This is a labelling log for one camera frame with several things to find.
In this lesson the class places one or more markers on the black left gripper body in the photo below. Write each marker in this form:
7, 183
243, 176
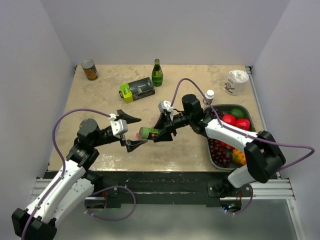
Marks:
105, 138

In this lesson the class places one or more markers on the red apple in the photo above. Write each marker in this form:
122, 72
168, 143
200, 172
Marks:
243, 123

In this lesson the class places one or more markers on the orange labelled tin can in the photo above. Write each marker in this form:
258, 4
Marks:
89, 69

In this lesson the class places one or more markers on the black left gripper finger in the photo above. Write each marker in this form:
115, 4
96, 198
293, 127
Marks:
131, 145
121, 115

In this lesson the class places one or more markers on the yellow dragon fruit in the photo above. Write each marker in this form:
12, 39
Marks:
238, 157

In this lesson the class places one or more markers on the green glass bottle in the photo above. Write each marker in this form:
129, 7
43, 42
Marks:
157, 74

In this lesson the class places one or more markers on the black green razor box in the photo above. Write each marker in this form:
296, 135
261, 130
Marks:
137, 90

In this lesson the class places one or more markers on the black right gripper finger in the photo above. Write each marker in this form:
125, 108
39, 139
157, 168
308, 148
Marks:
160, 124
162, 135

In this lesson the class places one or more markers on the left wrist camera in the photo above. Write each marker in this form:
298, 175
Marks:
118, 127

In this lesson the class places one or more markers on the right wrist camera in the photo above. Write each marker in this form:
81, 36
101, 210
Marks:
165, 106

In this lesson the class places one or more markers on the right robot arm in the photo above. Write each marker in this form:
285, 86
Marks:
263, 157

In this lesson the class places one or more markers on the grey fruit tray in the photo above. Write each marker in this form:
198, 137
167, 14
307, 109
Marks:
223, 109

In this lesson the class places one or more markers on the dark red grapes bunch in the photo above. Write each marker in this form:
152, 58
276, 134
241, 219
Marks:
219, 153

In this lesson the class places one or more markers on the white supplement bottle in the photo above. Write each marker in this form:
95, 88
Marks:
209, 96

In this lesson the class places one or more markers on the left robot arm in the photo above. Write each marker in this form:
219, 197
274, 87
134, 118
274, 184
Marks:
74, 181

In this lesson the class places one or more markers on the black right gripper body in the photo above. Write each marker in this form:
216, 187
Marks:
180, 120

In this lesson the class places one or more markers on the green apple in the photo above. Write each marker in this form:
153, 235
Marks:
237, 113

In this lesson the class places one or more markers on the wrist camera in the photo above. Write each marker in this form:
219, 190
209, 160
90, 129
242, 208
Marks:
118, 127
165, 106

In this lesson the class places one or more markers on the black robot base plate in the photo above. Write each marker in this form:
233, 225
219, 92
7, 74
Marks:
158, 188

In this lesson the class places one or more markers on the white paper bag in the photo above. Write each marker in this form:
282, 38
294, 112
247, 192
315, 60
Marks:
236, 82

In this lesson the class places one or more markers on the green pill bottle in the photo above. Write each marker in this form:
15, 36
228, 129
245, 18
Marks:
147, 133

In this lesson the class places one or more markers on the aluminium frame rail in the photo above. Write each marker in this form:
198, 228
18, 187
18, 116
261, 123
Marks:
279, 189

